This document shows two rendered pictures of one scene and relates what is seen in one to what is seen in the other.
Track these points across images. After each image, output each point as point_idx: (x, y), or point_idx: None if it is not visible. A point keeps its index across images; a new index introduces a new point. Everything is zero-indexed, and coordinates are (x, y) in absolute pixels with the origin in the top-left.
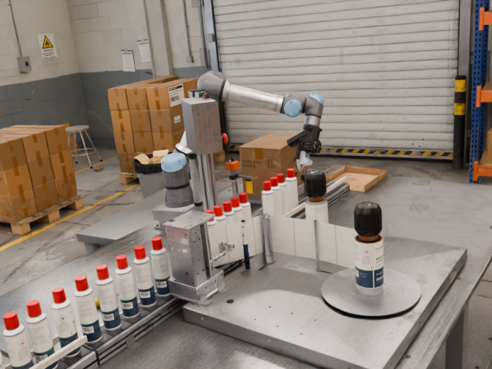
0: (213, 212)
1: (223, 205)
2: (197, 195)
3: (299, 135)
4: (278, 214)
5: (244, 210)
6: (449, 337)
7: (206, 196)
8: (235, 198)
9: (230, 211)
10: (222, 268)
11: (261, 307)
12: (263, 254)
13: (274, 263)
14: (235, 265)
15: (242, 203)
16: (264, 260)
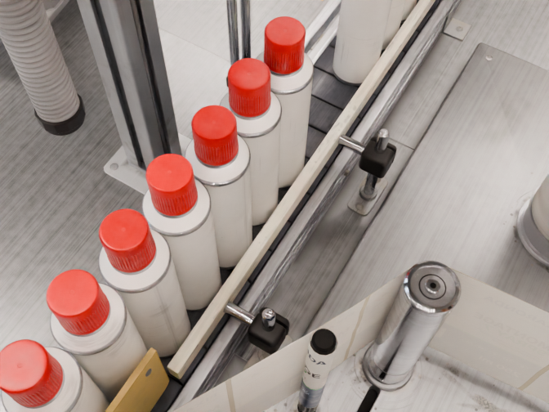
0: (149, 236)
1: (197, 141)
2: (46, 96)
3: None
4: (390, 23)
5: (285, 104)
6: None
7: (101, 9)
8: (254, 87)
9: (233, 158)
10: (199, 387)
11: None
12: (380, 367)
13: (413, 377)
14: (243, 328)
15: (281, 77)
16: (377, 375)
